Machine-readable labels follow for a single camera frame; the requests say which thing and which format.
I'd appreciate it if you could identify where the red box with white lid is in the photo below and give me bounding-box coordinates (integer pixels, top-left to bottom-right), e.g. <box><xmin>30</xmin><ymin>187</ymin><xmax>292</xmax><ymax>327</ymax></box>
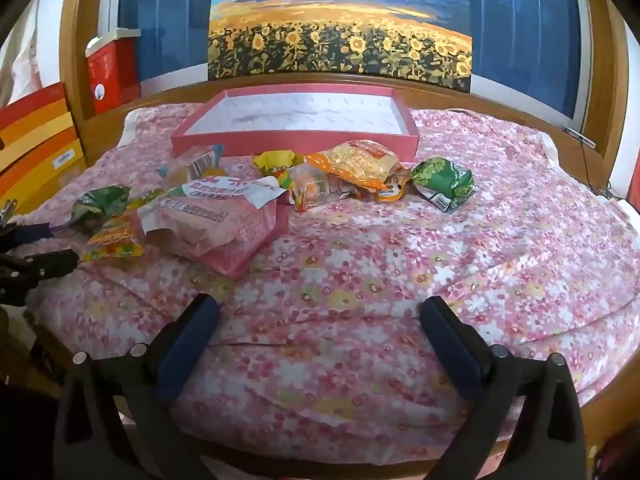
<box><xmin>85</xmin><ymin>27</ymin><xmax>143</xmax><ymax>116</ymax></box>

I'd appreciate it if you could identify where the thin black cable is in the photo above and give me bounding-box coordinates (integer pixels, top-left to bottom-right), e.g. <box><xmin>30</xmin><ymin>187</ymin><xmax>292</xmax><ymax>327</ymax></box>
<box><xmin>580</xmin><ymin>142</ymin><xmax>621</xmax><ymax>201</ymax></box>

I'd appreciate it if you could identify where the sunflower field painting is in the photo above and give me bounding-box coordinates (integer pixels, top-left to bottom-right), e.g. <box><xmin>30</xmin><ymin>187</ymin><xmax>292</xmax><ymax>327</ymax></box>
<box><xmin>207</xmin><ymin>0</ymin><xmax>473</xmax><ymax>93</ymax></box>

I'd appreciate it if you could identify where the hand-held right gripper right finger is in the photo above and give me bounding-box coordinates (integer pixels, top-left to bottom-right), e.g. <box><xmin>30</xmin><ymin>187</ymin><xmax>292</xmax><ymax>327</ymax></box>
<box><xmin>419</xmin><ymin>296</ymin><xmax>588</xmax><ymax>480</ymax></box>

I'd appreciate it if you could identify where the large orange noodle packet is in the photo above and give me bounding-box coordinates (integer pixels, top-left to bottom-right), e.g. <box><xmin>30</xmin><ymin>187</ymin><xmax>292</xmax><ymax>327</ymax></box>
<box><xmin>306</xmin><ymin>140</ymin><xmax>403</xmax><ymax>193</ymax></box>

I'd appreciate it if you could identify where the small clear orange packet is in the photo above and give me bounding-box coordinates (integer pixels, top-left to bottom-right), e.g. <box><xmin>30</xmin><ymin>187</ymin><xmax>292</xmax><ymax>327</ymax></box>
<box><xmin>287</xmin><ymin>162</ymin><xmax>351</xmax><ymax>213</ymax></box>

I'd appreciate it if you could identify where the small orange brown packet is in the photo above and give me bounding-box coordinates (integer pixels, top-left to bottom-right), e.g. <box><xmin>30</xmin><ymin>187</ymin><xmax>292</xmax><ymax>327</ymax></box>
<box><xmin>372</xmin><ymin>170</ymin><xmax>413</xmax><ymax>203</ymax></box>

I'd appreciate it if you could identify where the clear packet with barcode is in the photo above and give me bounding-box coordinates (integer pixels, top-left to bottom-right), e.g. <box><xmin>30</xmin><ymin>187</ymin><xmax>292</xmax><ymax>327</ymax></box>
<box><xmin>157</xmin><ymin>145</ymin><xmax>226</xmax><ymax>186</ymax></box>

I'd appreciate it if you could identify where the colourful yellow candy packet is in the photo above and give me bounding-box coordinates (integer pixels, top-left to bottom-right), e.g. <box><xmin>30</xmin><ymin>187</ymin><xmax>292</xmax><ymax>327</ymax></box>
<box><xmin>80</xmin><ymin>210</ymin><xmax>146</xmax><ymax>263</ymax></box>

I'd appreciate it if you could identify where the pink shallow tray box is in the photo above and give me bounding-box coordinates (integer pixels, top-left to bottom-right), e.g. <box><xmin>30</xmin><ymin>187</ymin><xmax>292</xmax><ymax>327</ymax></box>
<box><xmin>170</xmin><ymin>87</ymin><xmax>421</xmax><ymax>163</ymax></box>

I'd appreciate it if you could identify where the striped box with white label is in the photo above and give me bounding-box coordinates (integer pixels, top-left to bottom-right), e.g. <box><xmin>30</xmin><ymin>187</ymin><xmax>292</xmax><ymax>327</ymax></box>
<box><xmin>0</xmin><ymin>137</ymin><xmax>86</xmax><ymax>216</ymax></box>

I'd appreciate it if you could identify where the green snack packet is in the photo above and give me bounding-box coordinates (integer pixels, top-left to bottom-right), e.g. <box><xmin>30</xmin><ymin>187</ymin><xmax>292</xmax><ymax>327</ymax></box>
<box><xmin>410</xmin><ymin>156</ymin><xmax>476</xmax><ymax>213</ymax></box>
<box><xmin>70</xmin><ymin>185</ymin><xmax>133</xmax><ymax>233</ymax></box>

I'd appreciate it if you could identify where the large pink bread bag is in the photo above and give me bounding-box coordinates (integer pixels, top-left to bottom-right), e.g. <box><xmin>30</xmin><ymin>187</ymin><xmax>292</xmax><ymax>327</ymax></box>
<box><xmin>137</xmin><ymin>176</ymin><xmax>281</xmax><ymax>281</ymax></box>

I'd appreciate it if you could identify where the pink floral blanket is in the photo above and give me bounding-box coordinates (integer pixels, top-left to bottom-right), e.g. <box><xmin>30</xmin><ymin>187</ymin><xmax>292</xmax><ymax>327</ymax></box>
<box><xmin>22</xmin><ymin>102</ymin><xmax>640</xmax><ymax>453</ymax></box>

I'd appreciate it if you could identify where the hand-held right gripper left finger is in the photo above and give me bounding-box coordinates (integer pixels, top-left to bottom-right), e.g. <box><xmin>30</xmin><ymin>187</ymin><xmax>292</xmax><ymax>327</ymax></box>
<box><xmin>50</xmin><ymin>292</ymin><xmax>221</xmax><ymax>480</ymax></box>

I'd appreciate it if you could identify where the red orange striped box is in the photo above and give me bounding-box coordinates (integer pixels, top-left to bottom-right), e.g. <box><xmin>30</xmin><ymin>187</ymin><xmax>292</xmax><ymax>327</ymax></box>
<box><xmin>0</xmin><ymin>82</ymin><xmax>76</xmax><ymax>153</ymax></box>

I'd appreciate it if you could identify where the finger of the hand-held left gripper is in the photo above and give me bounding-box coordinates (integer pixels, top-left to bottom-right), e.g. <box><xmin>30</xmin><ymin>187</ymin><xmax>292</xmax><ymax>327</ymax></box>
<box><xmin>0</xmin><ymin>249</ymin><xmax>81</xmax><ymax>307</ymax></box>
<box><xmin>0</xmin><ymin>223</ymin><xmax>54</xmax><ymax>254</ymax></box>

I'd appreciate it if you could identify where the orange yellow snack packet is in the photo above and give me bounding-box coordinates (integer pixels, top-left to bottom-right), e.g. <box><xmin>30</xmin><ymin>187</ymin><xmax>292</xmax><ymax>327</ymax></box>
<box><xmin>127</xmin><ymin>187</ymin><xmax>171</xmax><ymax>211</ymax></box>

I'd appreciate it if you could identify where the white pink curtain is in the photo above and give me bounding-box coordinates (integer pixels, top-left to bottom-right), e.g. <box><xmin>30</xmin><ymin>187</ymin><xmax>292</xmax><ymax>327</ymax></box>
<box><xmin>0</xmin><ymin>0</ymin><xmax>41</xmax><ymax>108</ymax></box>

